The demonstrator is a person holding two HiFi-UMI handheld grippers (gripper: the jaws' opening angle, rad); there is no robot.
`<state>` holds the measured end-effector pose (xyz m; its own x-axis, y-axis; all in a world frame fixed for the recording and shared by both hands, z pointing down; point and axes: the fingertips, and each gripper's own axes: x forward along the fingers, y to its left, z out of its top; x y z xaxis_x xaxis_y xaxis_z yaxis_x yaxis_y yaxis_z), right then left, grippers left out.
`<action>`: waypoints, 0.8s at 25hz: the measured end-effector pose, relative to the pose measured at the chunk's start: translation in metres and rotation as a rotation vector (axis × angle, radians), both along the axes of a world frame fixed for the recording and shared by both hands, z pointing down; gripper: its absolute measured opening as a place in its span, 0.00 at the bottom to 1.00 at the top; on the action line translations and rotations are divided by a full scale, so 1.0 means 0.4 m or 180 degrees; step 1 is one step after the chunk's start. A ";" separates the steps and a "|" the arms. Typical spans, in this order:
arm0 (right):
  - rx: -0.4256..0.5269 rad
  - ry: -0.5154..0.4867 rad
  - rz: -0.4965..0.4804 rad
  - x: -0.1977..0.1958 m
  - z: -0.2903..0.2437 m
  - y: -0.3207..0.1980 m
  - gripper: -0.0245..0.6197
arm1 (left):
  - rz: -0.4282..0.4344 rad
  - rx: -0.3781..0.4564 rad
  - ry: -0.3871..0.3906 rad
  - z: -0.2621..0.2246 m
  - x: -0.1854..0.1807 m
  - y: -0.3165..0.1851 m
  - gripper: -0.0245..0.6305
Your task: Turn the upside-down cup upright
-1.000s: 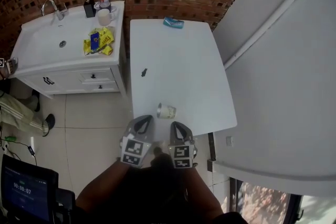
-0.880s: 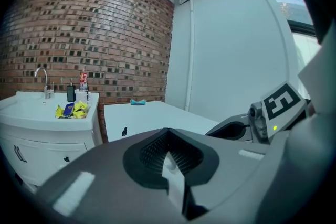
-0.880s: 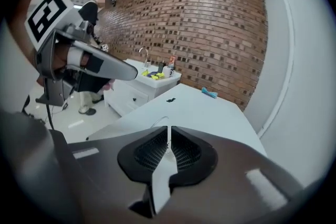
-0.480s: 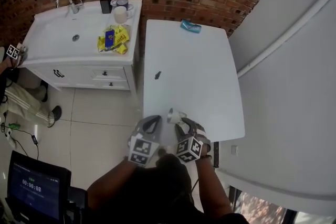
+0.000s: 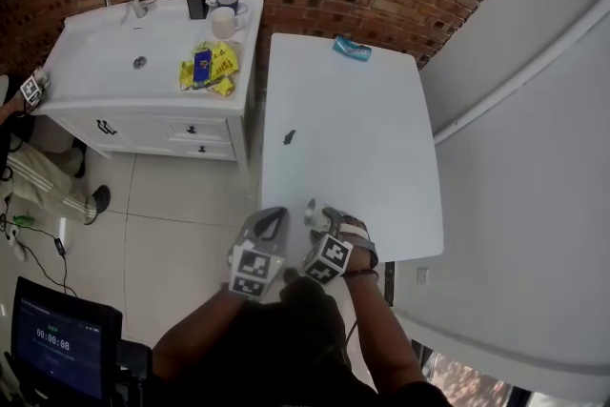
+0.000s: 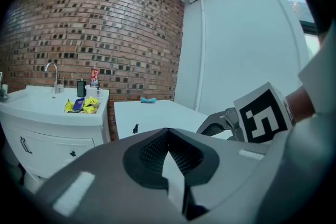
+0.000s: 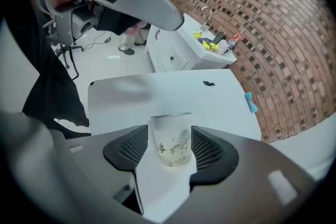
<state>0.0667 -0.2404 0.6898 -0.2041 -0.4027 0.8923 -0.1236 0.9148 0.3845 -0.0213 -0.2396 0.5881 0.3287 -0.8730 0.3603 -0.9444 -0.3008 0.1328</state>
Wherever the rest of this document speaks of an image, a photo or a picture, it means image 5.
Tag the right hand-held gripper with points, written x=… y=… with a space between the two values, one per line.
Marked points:
x=329 y=259

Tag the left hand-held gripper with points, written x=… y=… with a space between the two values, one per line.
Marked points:
x=255 y=269

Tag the person's right forearm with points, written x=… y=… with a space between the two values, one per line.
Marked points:
x=381 y=324

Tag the person's left forearm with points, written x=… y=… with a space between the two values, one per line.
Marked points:
x=200 y=329

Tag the another person's forearm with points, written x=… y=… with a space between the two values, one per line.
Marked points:
x=10 y=108

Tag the dark blue ceramic mug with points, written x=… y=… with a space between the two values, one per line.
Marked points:
x=229 y=2

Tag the small black clip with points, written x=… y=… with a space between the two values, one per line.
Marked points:
x=289 y=137

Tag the white table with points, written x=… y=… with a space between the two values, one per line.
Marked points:
x=352 y=133

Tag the person's black shirt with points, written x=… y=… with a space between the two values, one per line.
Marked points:
x=286 y=348

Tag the small yellow packet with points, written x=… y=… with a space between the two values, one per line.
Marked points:
x=224 y=86

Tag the dark blue packet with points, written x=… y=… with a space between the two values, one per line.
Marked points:
x=202 y=67

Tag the crumpled yellow packet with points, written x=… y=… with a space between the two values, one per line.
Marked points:
x=186 y=74

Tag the large yellow printed packet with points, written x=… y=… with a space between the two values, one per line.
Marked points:
x=224 y=59

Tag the plain white mug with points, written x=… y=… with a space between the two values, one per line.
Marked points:
x=224 y=24

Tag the black tablet screen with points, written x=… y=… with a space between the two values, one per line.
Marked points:
x=62 y=348

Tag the green object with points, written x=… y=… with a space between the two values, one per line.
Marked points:
x=23 y=220

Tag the white sink vanity cabinet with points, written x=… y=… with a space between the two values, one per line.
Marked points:
x=95 y=57

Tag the white wall socket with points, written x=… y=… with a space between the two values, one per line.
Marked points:
x=422 y=275

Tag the black mount bracket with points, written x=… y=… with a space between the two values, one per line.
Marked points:
x=136 y=367

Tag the black window frame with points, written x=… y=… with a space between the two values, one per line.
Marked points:
x=512 y=393

